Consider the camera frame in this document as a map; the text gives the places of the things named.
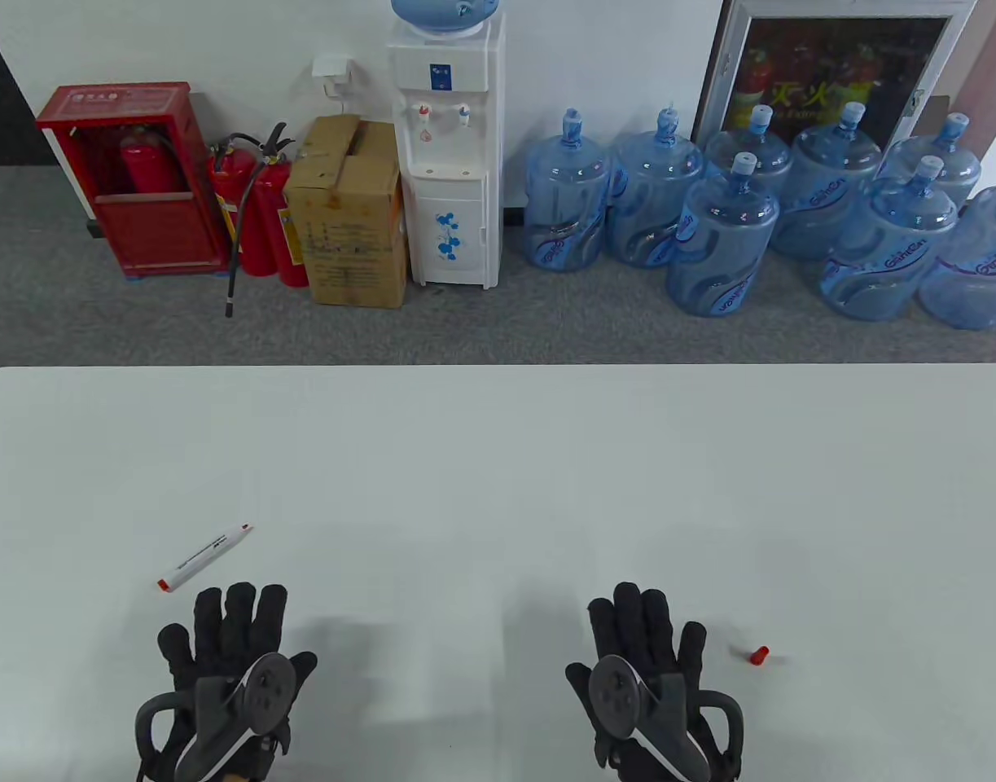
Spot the person's left hand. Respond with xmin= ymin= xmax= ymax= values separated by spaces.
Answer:
xmin=157 ymin=582 xmax=318 ymax=782

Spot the blue dispenser water bottle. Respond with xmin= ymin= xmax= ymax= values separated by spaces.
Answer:
xmin=392 ymin=0 xmax=502 ymax=40

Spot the white wall socket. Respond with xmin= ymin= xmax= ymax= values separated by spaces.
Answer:
xmin=312 ymin=53 xmax=354 ymax=99

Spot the red fire extinguisher cabinet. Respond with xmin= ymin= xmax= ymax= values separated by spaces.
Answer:
xmin=35 ymin=81 xmax=231 ymax=282

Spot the person's right hand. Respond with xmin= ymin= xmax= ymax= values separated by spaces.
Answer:
xmin=565 ymin=581 xmax=744 ymax=782

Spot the brown cardboard box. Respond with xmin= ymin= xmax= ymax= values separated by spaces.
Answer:
xmin=283 ymin=114 xmax=409 ymax=309

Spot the group of blue water jugs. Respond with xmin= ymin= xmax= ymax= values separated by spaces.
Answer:
xmin=520 ymin=102 xmax=996 ymax=331

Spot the red fire extinguisher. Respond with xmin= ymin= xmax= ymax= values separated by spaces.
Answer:
xmin=119 ymin=124 xmax=181 ymax=195
xmin=257 ymin=122 xmax=311 ymax=288
xmin=207 ymin=134 xmax=279 ymax=319

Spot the white marker with red end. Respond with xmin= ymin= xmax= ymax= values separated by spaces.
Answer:
xmin=157 ymin=524 xmax=254 ymax=593

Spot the white water dispenser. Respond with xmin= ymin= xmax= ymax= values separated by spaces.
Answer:
xmin=386 ymin=12 xmax=507 ymax=290

